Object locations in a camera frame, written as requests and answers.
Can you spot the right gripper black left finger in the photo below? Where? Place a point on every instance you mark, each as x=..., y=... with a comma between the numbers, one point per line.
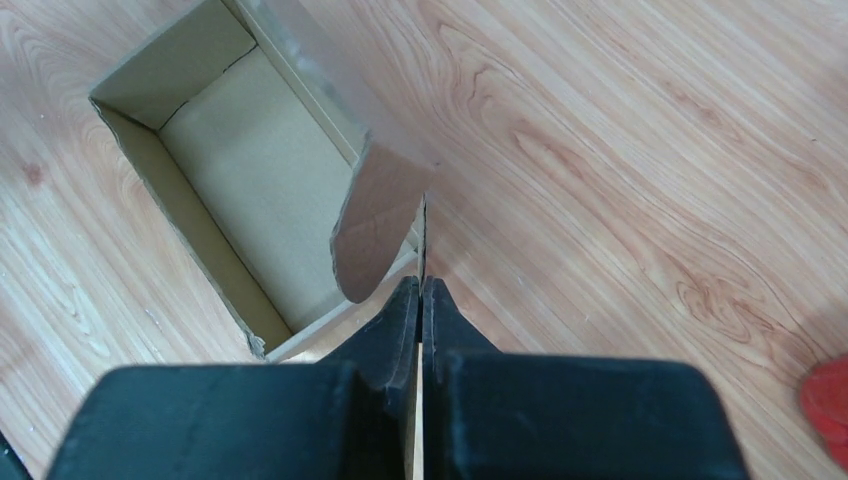
x=342, y=417

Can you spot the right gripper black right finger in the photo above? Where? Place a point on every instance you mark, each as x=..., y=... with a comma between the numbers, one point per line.
x=494, y=415

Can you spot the cardboard sheet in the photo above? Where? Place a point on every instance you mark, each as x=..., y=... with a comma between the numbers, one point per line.
x=295, y=189

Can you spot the red toy pepper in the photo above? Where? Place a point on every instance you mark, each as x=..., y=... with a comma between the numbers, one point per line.
x=823, y=400

